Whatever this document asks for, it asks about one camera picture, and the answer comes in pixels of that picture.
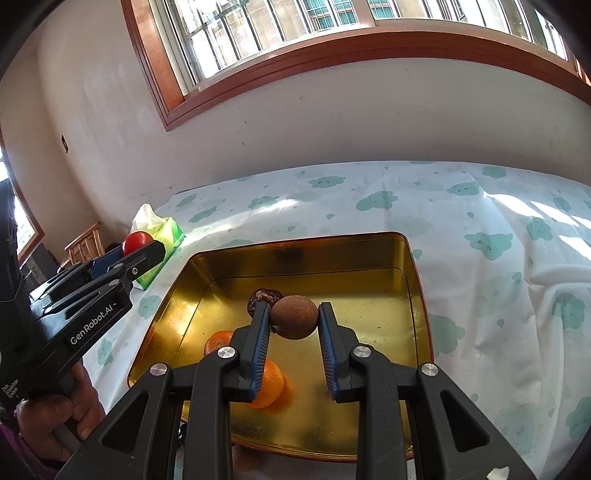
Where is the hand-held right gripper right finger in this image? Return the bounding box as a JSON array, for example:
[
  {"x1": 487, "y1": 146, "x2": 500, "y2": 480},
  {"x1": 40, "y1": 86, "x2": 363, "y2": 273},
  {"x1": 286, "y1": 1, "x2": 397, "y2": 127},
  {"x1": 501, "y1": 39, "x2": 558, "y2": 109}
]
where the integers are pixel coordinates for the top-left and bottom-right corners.
[{"x1": 318, "y1": 302, "x2": 539, "y2": 480}]

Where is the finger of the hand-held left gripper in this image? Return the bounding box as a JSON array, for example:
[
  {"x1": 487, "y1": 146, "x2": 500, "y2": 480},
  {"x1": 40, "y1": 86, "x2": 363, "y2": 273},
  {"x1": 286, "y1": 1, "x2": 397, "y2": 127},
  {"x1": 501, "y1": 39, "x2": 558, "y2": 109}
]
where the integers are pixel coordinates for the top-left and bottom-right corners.
[
  {"x1": 108, "y1": 240, "x2": 167, "y2": 291},
  {"x1": 90, "y1": 247, "x2": 125, "y2": 273}
]

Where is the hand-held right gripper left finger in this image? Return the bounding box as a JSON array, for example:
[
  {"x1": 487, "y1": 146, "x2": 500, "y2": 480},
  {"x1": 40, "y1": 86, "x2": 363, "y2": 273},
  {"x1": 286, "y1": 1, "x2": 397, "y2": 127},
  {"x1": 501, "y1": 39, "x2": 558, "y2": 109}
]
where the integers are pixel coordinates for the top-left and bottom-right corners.
[{"x1": 55, "y1": 301, "x2": 273, "y2": 480}]

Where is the red tomato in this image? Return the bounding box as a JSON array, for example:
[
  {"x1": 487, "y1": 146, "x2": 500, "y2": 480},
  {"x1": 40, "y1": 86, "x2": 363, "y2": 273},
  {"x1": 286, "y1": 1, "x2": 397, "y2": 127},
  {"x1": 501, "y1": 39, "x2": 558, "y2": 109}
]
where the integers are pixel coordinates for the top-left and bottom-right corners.
[{"x1": 122, "y1": 232, "x2": 154, "y2": 256}]

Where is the orange mandarin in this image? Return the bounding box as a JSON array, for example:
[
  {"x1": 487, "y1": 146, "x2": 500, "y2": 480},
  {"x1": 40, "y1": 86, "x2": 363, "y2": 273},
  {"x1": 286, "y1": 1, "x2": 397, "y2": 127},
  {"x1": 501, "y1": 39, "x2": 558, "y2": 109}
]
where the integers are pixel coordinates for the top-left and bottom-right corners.
[
  {"x1": 204, "y1": 329, "x2": 235, "y2": 357},
  {"x1": 240, "y1": 359, "x2": 285, "y2": 409}
]

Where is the brown round fruit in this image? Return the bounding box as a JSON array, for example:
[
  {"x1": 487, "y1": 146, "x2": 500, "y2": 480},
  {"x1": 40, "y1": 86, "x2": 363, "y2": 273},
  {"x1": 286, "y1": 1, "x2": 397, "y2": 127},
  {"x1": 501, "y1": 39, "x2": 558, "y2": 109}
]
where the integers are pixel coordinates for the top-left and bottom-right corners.
[{"x1": 270, "y1": 295, "x2": 320, "y2": 341}]

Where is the dark wrinkled round fruit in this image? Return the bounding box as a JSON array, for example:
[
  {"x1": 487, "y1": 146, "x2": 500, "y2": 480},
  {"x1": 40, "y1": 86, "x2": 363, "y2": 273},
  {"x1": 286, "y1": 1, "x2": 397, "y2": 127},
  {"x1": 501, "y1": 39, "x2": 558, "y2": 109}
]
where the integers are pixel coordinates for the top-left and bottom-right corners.
[{"x1": 247, "y1": 288, "x2": 284, "y2": 318}]

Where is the dark red rectangular tin box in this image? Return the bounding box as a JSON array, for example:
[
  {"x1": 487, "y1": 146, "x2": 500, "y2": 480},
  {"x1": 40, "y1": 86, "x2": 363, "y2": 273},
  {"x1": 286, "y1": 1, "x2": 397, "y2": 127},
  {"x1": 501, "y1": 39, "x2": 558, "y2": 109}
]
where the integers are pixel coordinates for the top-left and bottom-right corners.
[{"x1": 127, "y1": 232, "x2": 435, "y2": 462}]

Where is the person's left hand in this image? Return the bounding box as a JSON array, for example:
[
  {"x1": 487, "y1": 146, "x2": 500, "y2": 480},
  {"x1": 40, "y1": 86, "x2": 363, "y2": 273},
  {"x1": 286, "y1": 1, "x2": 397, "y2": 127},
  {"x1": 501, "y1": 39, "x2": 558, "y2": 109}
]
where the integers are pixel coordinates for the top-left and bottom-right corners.
[{"x1": 14, "y1": 364, "x2": 107, "y2": 462}]

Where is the wooden chair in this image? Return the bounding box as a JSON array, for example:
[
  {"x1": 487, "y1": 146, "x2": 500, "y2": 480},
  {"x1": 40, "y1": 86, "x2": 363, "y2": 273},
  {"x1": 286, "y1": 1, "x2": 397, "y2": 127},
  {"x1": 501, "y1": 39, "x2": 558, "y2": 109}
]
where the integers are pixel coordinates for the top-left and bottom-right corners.
[{"x1": 65, "y1": 222, "x2": 105, "y2": 266}]

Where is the green tissue pack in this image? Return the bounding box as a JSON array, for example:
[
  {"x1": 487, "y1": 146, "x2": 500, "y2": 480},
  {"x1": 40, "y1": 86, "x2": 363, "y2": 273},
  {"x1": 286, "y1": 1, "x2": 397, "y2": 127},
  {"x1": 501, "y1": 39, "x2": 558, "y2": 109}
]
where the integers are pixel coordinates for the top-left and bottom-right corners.
[{"x1": 130, "y1": 203, "x2": 185, "y2": 291}]

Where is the side window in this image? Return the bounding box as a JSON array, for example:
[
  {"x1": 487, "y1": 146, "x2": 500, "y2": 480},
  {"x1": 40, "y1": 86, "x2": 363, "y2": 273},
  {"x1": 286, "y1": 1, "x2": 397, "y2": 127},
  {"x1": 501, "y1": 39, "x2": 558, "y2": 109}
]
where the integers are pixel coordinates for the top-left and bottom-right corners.
[{"x1": 0, "y1": 134, "x2": 46, "y2": 259}]

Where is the brown framed barred window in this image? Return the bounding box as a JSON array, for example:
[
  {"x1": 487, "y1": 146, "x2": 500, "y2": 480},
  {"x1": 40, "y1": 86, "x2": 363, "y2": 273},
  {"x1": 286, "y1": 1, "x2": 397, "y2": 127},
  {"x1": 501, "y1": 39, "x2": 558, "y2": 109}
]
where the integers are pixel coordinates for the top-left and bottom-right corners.
[{"x1": 121, "y1": 0, "x2": 591, "y2": 132}]

